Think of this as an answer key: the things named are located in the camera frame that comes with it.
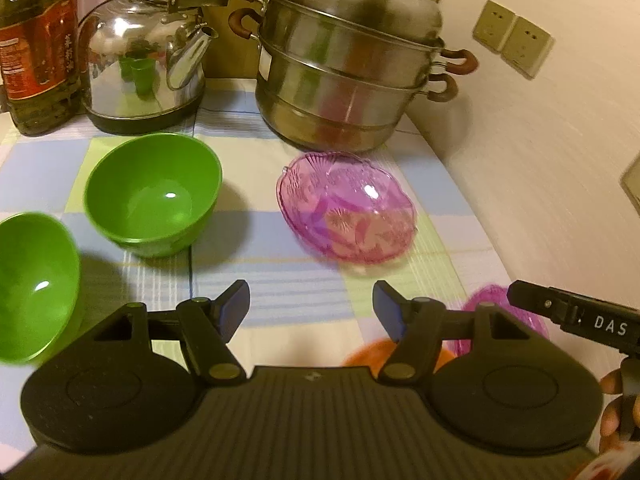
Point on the checked pastel tablecloth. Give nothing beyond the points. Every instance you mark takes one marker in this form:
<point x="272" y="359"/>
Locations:
<point x="240" y="240"/>

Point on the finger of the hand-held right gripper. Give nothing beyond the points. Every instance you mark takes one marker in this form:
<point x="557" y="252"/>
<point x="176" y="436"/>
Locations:
<point x="535" y="302"/>

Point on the stainless steel steamer pot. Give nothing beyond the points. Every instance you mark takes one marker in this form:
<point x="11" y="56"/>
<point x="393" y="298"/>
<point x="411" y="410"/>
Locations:
<point x="350" y="60"/>

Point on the cooking oil bottle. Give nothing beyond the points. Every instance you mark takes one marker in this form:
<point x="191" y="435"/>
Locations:
<point x="37" y="45"/>

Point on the orange plastic bowl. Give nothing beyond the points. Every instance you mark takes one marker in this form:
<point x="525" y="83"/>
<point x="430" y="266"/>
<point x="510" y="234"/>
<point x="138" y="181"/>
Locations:
<point x="372" y="352"/>

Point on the green plastic bowl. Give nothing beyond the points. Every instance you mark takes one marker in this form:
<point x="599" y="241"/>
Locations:
<point x="35" y="285"/>
<point x="155" y="195"/>

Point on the beige wall socket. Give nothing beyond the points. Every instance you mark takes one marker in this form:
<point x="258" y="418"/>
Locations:
<point x="527" y="46"/>
<point x="492" y="25"/>

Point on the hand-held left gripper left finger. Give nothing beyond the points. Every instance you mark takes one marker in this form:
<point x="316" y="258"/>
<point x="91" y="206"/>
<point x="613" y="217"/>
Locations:
<point x="235" y="306"/>

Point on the person's right hand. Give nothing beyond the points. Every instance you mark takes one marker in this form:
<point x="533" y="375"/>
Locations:
<point x="611" y="400"/>

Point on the stainless steel kettle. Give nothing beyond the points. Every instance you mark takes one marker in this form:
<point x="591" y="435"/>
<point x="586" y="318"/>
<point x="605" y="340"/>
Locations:
<point x="142" y="60"/>

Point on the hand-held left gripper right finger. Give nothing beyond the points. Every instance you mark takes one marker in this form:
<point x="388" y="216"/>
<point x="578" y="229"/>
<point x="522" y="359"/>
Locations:
<point x="387" y="307"/>

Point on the pink transparent plate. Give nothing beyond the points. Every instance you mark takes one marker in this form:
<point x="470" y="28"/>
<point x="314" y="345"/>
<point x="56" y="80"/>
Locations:
<point x="345" y="210"/>
<point x="520" y="317"/>

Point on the beige wall plate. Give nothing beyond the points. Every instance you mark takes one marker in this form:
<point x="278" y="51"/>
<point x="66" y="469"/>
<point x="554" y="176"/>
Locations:
<point x="632" y="182"/>

